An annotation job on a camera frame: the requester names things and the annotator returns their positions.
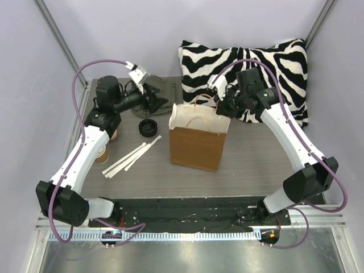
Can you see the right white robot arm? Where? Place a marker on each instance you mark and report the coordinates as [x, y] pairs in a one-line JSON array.
[[313, 172]]

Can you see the brown paper bag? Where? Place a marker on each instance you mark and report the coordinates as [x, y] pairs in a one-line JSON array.
[[197, 136]]

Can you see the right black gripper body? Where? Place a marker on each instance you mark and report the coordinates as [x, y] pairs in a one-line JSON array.
[[224, 105]]

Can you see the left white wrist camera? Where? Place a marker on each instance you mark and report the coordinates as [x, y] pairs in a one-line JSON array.
[[138, 75]]

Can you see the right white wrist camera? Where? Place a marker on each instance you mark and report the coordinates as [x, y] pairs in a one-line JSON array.
[[218, 84]]

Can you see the olive green folded cloth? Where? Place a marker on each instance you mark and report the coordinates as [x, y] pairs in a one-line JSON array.
[[168, 89]]

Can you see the stacked brown paper cups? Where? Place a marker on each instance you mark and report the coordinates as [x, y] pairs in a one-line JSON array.
[[102, 156]]

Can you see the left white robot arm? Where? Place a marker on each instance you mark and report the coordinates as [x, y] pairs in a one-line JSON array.
[[60, 198]]

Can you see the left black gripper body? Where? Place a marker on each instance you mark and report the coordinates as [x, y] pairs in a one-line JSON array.
[[149, 98]]

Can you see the zebra print pillow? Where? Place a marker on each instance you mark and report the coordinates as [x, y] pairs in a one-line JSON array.
[[284, 64]]

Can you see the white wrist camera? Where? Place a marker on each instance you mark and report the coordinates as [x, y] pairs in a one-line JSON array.
[[218, 84], [138, 75]]

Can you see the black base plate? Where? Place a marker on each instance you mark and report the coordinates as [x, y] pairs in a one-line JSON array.
[[189, 215]]

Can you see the black plastic cup lid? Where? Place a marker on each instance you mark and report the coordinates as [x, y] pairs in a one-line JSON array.
[[148, 127]]

